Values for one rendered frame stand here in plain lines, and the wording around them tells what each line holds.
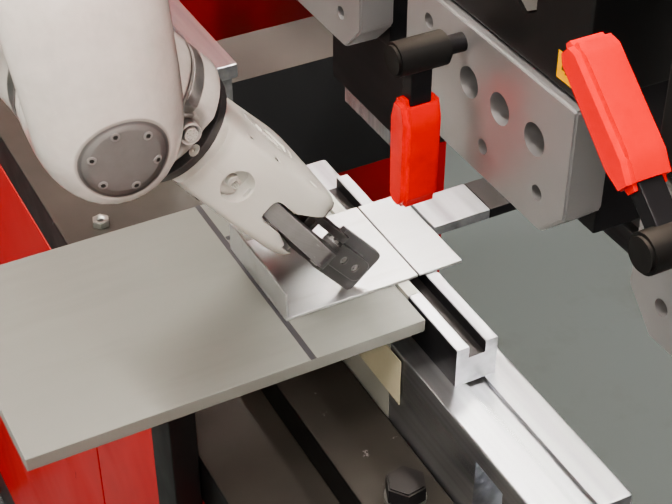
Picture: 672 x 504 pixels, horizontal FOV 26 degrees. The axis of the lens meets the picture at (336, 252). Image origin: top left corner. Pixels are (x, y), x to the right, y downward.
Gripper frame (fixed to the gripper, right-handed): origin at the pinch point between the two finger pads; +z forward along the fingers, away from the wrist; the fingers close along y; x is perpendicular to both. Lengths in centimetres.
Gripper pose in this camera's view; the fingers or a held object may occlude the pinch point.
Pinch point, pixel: (325, 233)
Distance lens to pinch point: 95.3
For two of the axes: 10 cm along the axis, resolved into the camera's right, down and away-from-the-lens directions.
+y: -4.6, -5.5, 7.0
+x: -6.7, 7.3, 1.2
